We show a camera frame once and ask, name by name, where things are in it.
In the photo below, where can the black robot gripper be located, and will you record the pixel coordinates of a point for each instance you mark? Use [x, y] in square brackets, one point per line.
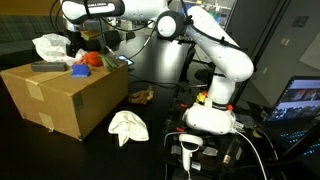
[76, 43]

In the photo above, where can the white plastic bag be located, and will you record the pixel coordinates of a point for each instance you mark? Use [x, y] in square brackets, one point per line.
[52, 48]

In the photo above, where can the plush orange radish toy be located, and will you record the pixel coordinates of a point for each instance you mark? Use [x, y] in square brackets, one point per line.
[95, 59]

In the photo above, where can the blue sponge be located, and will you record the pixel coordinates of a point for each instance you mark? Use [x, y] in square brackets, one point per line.
[80, 70]

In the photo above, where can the grey whiteboard eraser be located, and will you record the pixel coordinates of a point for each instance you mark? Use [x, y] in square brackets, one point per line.
[48, 66]

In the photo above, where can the brown plush animal toy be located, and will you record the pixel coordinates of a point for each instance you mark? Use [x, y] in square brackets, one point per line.
[141, 97]

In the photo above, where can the white knitted cloth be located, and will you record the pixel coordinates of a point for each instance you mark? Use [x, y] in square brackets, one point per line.
[127, 125]

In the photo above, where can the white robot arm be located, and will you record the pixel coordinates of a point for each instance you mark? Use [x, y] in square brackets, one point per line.
[232, 65]

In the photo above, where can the cardboard box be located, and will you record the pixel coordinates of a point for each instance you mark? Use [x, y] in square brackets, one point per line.
[60, 102]

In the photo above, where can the smartphone on table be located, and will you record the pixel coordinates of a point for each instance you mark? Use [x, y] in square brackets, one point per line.
[126, 59]

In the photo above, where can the green plaid sofa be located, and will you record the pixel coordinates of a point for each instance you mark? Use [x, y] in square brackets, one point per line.
[17, 32]

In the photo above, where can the white VR headset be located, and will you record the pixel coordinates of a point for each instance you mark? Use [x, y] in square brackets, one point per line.
[212, 120]

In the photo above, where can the white VR controller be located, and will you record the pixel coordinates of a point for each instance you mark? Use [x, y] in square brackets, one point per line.
[189, 143]

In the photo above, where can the open laptop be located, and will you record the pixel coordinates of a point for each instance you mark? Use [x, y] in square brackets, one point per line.
[289, 121]

